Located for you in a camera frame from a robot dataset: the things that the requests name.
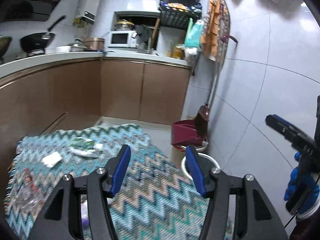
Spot white tissue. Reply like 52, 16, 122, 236
41, 152, 62, 168

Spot clear plastic wrapper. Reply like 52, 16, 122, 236
14, 168, 44, 215

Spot white rimmed trash bin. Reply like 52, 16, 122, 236
181, 153, 221, 181

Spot brown kitchen cabinets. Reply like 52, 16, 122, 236
1, 53, 190, 163

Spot white basket under dustpan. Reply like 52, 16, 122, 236
175, 141, 209, 153

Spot maroon dustpan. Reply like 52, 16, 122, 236
171, 119, 206, 146

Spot blue gloved hand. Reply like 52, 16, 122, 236
284, 152, 319, 221

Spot zigzag knitted table cloth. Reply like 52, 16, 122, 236
4, 124, 208, 239

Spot copper rice cooker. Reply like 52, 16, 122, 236
82, 37, 105, 51

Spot steel pot lid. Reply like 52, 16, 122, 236
69, 38, 87, 52

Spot white microwave oven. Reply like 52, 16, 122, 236
108, 30, 139, 48

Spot teal plastic bag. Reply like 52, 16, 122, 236
184, 18, 204, 48

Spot black frying pan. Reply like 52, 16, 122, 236
20, 15, 66, 53

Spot white water heater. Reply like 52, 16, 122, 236
75, 0, 100, 24

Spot black range hood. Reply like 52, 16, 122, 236
1, 0, 61, 22

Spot black wall rack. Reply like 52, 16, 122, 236
158, 0, 202, 30

